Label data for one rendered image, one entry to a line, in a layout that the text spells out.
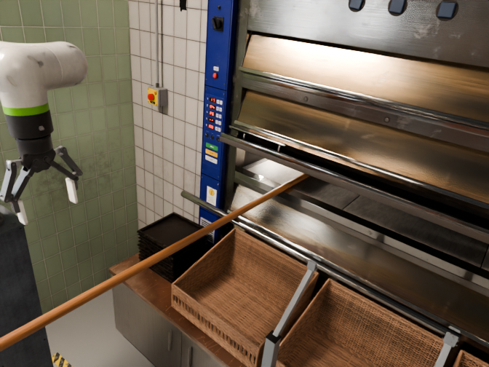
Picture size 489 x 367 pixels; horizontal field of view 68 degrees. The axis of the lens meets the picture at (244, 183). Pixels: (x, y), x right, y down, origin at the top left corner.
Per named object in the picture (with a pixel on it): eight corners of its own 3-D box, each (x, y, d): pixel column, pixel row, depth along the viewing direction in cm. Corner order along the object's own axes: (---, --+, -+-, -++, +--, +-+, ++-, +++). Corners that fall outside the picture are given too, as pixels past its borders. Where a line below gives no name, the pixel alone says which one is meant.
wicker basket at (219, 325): (231, 263, 222) (235, 225, 209) (312, 313, 191) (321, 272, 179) (169, 306, 187) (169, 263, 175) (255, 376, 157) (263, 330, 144)
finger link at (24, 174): (41, 162, 88) (36, 159, 87) (18, 204, 87) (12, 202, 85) (33, 157, 90) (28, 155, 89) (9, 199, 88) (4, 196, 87)
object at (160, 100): (156, 101, 223) (156, 84, 219) (167, 105, 218) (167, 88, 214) (147, 103, 218) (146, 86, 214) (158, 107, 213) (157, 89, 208)
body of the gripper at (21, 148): (41, 127, 92) (49, 160, 96) (6, 135, 85) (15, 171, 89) (58, 133, 88) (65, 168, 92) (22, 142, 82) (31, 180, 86)
